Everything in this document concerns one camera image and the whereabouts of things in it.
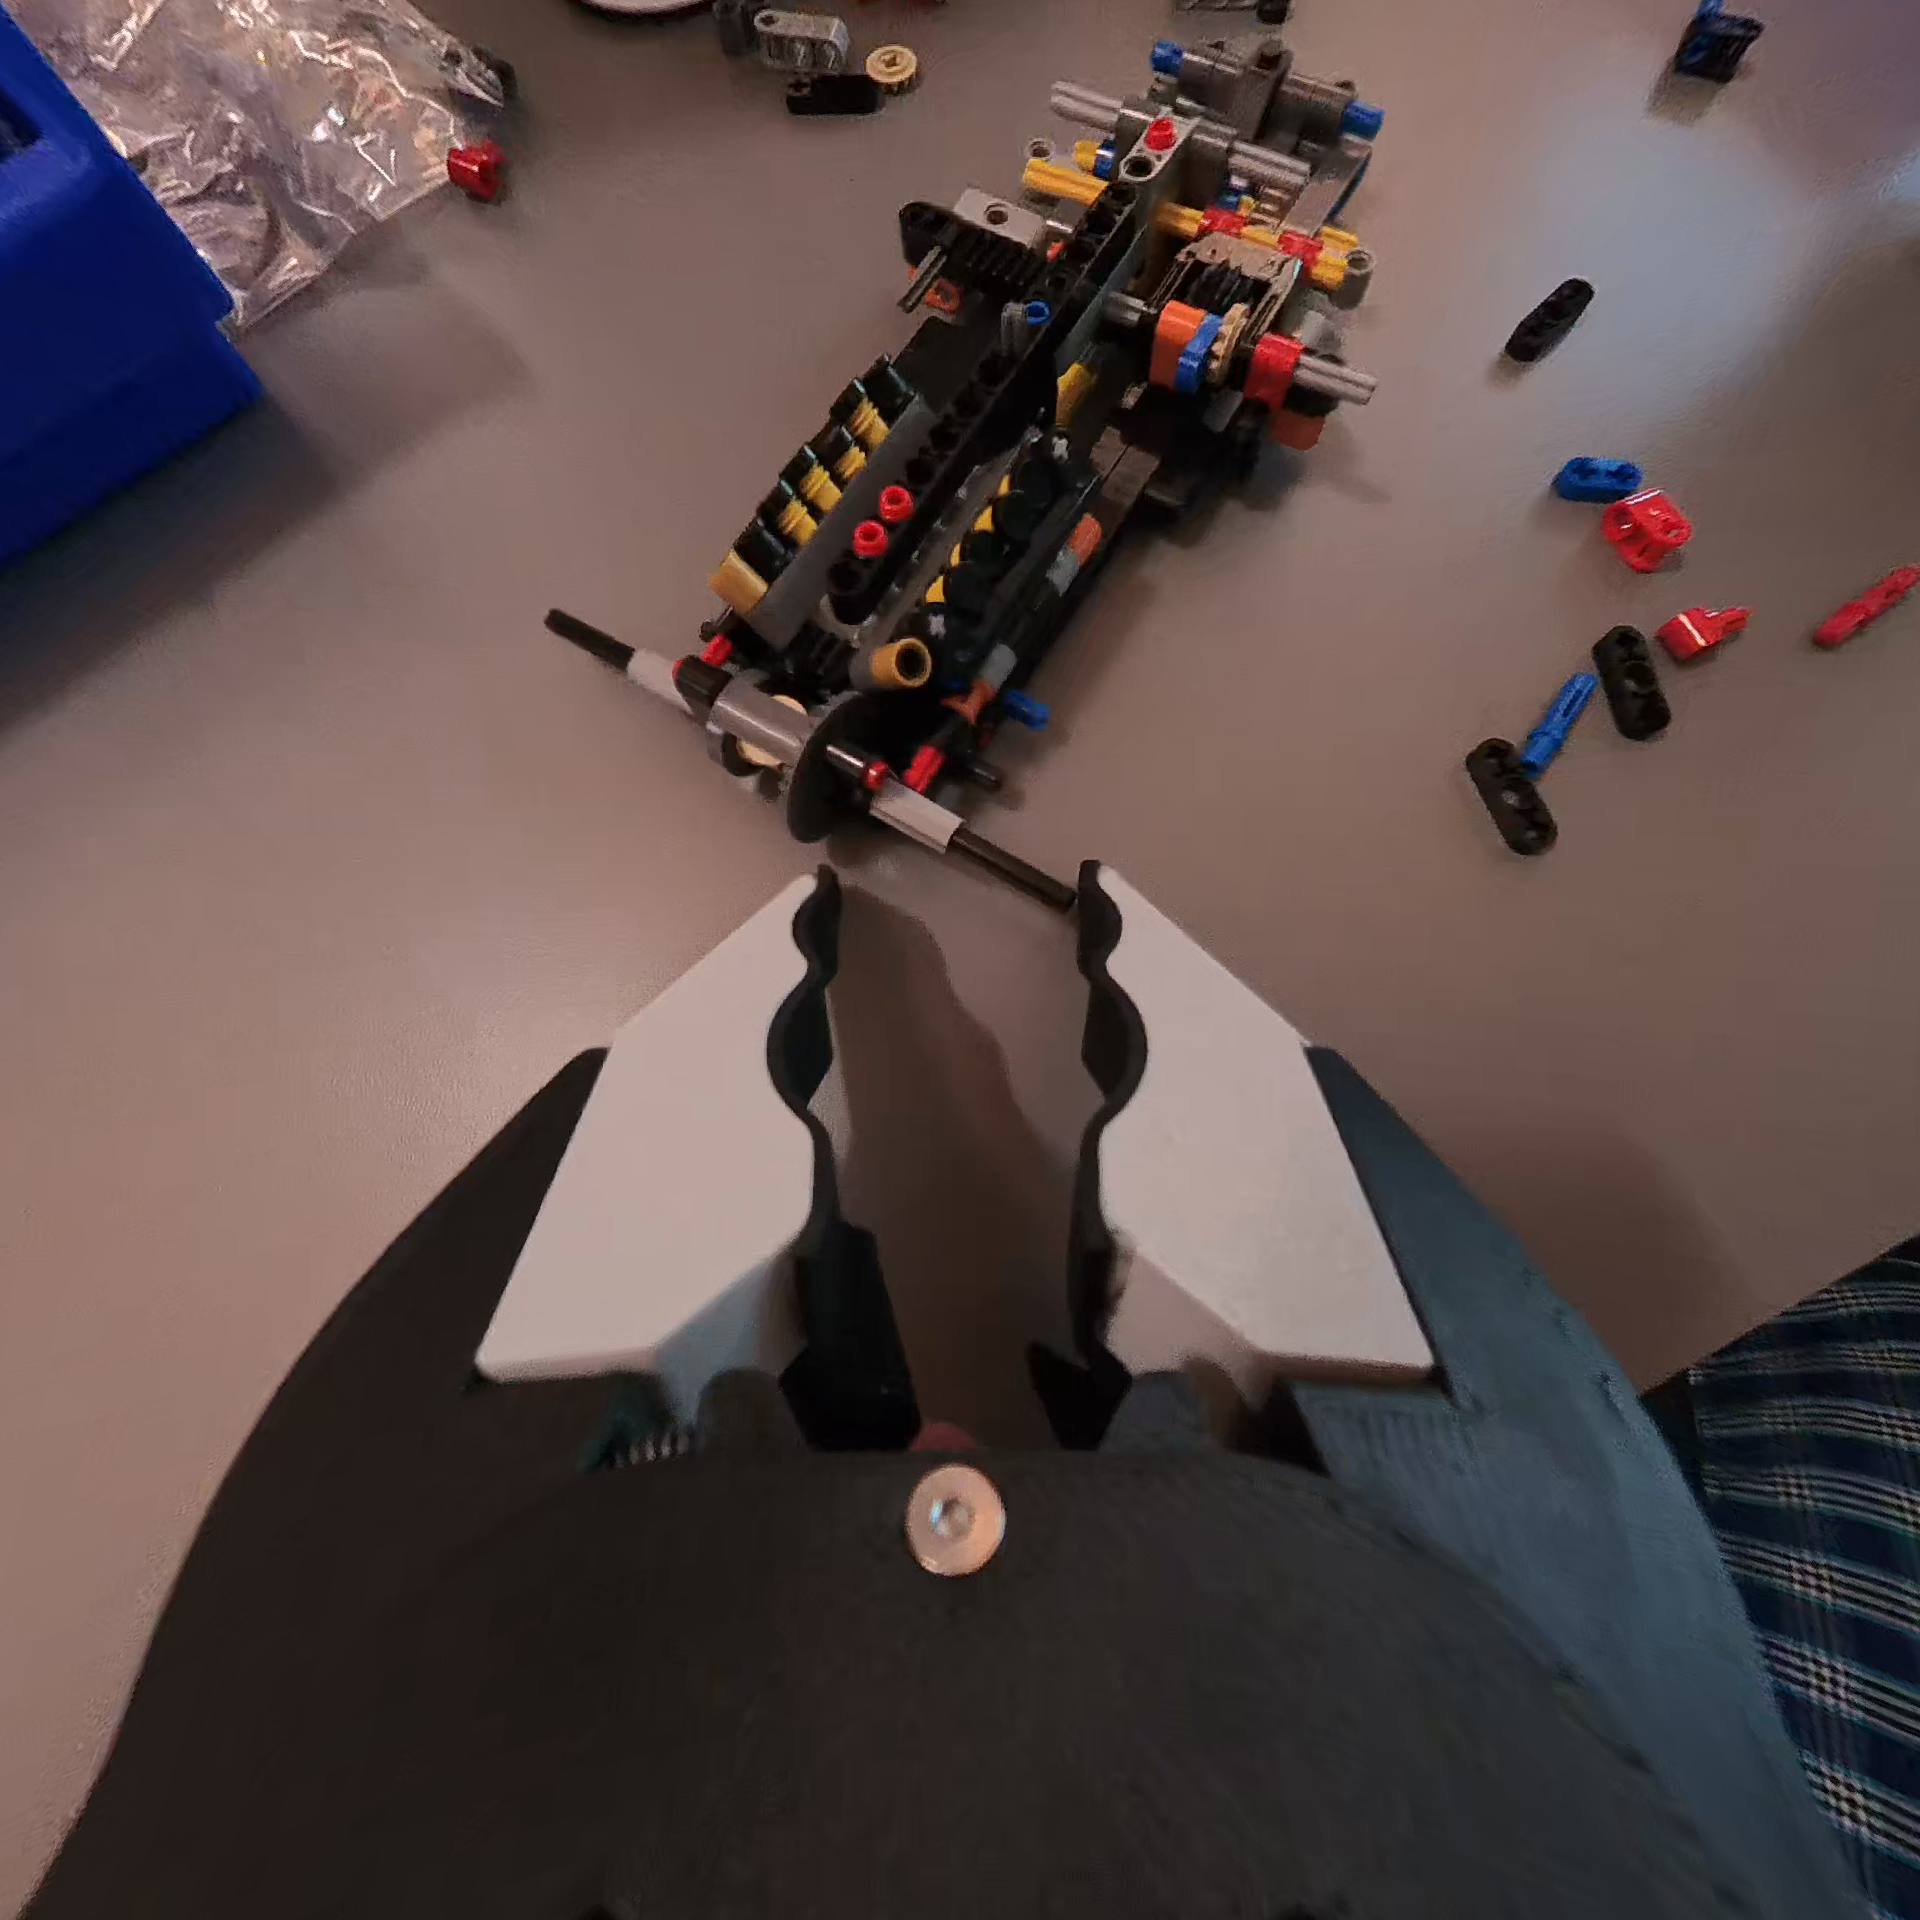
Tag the person's plaid shirt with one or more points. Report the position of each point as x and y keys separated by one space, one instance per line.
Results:
x=1830 y=1574

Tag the blue two-hole liftarm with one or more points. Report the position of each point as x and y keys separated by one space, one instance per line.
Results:
x=1595 y=479

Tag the blue and black connector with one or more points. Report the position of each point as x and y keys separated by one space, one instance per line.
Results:
x=1719 y=39

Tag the clear bag of small parts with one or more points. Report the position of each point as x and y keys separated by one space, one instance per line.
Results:
x=270 y=135

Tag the black three-hole liftarm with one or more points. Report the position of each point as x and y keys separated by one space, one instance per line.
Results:
x=1513 y=797
x=1632 y=682

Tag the red long pin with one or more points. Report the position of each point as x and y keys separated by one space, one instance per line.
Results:
x=1865 y=606

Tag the blue long pin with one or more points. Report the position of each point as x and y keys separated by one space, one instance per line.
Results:
x=1556 y=722

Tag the red bush piece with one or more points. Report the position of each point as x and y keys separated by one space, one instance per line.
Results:
x=477 y=170

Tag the red axle connector piece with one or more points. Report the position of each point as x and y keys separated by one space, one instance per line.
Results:
x=1701 y=632

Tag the red perpendicular connector piece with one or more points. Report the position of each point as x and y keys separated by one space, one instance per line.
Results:
x=1647 y=532

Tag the light grey liftarm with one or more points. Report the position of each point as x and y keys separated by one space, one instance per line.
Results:
x=789 y=39

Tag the tan gear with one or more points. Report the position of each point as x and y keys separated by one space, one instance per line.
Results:
x=892 y=68

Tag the lego car chassis assembly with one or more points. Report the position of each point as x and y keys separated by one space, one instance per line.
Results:
x=961 y=450

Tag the black short liftarm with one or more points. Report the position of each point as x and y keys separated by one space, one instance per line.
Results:
x=832 y=95

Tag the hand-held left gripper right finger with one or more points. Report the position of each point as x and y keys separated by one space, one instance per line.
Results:
x=1261 y=1200

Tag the black thin liftarm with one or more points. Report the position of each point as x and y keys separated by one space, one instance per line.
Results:
x=1550 y=320

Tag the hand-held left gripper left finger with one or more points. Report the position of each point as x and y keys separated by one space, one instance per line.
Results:
x=674 y=1200

